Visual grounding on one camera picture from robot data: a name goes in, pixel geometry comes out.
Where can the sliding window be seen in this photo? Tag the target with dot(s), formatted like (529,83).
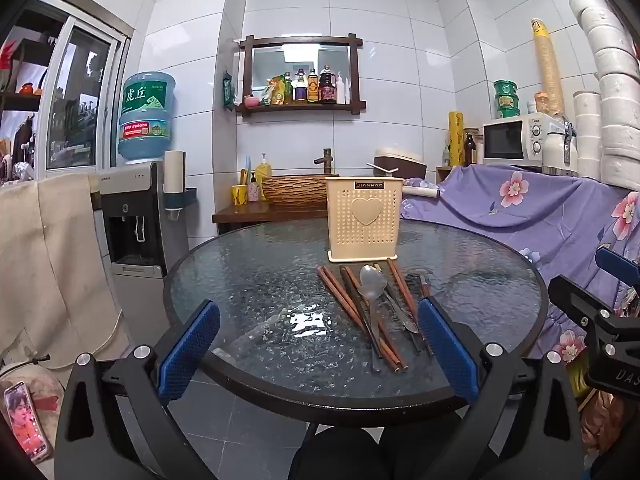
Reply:
(75,100)

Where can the purple label sauce bottle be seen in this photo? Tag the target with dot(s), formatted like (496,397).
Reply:
(299,89)

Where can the beige perforated utensil holder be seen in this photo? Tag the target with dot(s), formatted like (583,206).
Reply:
(363,235)

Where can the grey water dispenser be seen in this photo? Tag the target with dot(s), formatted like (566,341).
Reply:
(130,195)

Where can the tall stack of white bowls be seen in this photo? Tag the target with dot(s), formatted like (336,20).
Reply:
(617,85)

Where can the wooden framed mirror shelf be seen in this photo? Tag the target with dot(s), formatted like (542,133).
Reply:
(300,108)

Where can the brown glass bottle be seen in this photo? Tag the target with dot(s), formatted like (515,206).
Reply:
(471,150)

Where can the yellow seasoning packet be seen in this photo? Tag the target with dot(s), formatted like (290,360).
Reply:
(277,92)

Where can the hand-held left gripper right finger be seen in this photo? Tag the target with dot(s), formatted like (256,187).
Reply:
(447,355)

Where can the dark sauce bottle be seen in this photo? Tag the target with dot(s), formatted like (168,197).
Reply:
(327,87)

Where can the green tin can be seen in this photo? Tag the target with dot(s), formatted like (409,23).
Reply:
(507,110)
(506,90)

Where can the person's dark trousered leg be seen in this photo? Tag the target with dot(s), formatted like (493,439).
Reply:
(340,455)

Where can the white microwave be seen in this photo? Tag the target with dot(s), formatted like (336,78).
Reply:
(510,140)

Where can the lint roller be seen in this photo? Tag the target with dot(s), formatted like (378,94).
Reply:
(422,191)

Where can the wooden counter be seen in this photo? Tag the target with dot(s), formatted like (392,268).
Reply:
(260,214)

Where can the yellow cup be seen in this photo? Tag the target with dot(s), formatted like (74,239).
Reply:
(239,195)

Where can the pink pump bottle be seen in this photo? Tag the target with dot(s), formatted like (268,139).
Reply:
(254,191)

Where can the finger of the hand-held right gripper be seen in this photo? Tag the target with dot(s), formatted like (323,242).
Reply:
(617,262)
(575,297)

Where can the orange jar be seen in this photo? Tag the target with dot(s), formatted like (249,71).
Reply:
(541,104)

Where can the small glass bottle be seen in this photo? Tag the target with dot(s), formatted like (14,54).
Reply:
(446,155)

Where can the pink bowl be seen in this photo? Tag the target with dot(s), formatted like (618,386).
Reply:
(251,101)

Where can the amber sauce bottle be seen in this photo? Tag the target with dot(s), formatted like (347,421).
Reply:
(312,87)

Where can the white squeeze bottle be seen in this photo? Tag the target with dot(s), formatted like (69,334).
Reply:
(341,91)

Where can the yellow soap bottle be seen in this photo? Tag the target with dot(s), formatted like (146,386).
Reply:
(263,169)

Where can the small wooden box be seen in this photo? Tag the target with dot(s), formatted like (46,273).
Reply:
(444,175)

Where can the white cup dispenser tube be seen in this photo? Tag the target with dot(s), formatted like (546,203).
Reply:
(174,175)

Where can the wooden wash basin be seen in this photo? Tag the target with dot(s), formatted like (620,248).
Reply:
(292,191)

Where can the beige cloth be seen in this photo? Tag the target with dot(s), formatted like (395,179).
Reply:
(45,260)

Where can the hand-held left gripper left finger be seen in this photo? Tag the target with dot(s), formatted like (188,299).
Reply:
(190,350)

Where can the blue water jug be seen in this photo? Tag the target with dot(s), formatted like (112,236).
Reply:
(147,115)

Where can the bronze faucet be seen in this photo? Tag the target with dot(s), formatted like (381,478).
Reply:
(326,160)

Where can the smartphone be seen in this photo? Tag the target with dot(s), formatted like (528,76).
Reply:
(25,420)

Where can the yellow wrapped roll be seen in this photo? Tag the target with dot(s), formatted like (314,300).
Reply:
(456,140)

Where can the green hanging packet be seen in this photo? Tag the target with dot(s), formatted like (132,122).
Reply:
(228,90)

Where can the stack of tan paper cups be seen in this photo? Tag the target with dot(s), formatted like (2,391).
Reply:
(547,70)

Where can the metal spoon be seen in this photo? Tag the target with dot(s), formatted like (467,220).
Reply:
(373,282)
(406,322)

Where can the purple floral cloth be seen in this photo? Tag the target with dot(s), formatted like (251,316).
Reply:
(500,220)

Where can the white electric kettle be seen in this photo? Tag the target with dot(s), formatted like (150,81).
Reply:
(557,150)

